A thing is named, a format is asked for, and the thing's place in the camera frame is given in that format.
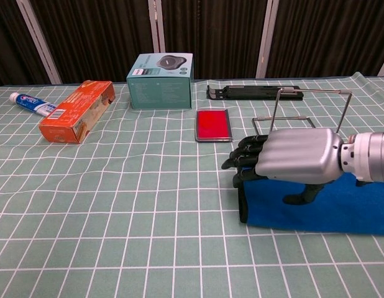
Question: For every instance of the blue white toothpaste tube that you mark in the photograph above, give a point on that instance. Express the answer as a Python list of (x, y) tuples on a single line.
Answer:
[(30, 102)]

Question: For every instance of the black folding stand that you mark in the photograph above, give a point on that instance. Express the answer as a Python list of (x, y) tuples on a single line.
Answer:
[(248, 93)]

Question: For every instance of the green checkered tablecloth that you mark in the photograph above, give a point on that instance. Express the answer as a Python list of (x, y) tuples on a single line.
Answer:
[(148, 217)]

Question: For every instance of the grey and blue towel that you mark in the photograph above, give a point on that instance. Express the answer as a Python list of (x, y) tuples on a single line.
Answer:
[(335, 211)]

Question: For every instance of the teal speaker box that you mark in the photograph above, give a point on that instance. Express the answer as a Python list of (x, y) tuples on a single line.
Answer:
[(161, 93)]

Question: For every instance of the orange carton box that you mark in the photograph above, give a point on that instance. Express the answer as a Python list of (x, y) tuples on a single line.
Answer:
[(77, 108)]

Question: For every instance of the red ink pad case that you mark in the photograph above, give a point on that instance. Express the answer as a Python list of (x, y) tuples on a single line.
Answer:
[(212, 124)]

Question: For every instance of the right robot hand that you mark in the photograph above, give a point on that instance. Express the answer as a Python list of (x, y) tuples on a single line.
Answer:
[(297, 155)]

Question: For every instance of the black pleated curtain panel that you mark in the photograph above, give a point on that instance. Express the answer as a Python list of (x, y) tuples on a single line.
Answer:
[(328, 37), (11, 46), (210, 34), (102, 37)]

